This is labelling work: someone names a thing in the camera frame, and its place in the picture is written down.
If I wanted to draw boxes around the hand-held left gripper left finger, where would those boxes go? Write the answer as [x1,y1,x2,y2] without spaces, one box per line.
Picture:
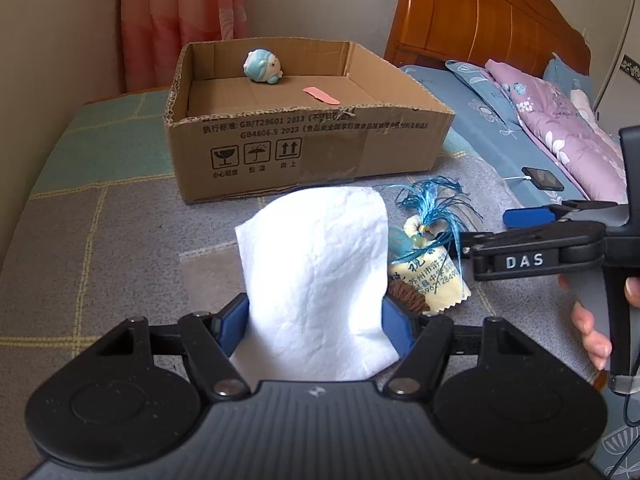
[97,292,251,402]

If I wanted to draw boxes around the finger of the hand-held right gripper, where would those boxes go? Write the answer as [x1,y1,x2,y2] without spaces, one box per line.
[502,200,627,230]
[457,222,608,257]

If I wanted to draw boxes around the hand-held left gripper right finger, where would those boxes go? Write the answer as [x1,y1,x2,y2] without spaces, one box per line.
[381,295,536,402]

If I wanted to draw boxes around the brown round woven pad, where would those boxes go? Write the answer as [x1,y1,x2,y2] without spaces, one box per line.
[389,280,432,317]

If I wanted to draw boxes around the yellow printed cloth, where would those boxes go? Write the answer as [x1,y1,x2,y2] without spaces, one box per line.
[387,246,472,317]

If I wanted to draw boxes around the cream sachet with blue tassel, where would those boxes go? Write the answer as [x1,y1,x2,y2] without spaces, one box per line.
[389,176,483,267]

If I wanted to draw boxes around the white paper tissue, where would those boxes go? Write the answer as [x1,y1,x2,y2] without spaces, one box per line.
[229,185,401,381]

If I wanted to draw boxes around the brown cardboard box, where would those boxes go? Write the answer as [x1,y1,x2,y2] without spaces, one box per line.
[164,37,456,205]

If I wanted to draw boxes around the person's right hand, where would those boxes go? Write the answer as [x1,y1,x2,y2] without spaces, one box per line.
[557,274,640,371]

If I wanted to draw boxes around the black smartphone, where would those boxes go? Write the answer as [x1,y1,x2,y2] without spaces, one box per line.
[521,166,565,192]

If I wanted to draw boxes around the blue floral bed sheet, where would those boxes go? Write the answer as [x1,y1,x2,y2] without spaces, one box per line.
[398,64,591,208]

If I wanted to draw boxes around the purple floral pillow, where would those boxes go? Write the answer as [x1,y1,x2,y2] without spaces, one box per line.
[484,58,628,205]

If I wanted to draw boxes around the blue leaf print pillow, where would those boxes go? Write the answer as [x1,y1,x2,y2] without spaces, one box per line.
[445,59,526,131]

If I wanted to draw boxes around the grey checked blanket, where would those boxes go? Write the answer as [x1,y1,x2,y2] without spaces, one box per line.
[0,91,616,480]

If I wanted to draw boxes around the blue pillow with white print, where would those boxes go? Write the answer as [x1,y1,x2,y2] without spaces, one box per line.
[542,57,601,121]

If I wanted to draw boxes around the wooden headboard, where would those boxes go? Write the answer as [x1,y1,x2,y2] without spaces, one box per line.
[384,0,592,81]

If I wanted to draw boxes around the white wardrobe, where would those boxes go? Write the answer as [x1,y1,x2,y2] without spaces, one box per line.
[592,0,640,133]

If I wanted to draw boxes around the pink strip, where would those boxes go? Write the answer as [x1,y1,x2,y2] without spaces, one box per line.
[302,86,340,106]

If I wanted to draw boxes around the small blue plush toy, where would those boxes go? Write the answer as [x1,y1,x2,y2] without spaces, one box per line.
[243,49,285,85]

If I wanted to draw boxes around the pink patterned curtain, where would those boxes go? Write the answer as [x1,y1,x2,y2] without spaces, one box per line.
[117,0,248,95]

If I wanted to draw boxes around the black cable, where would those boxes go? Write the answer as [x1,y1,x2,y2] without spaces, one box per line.
[606,389,640,480]

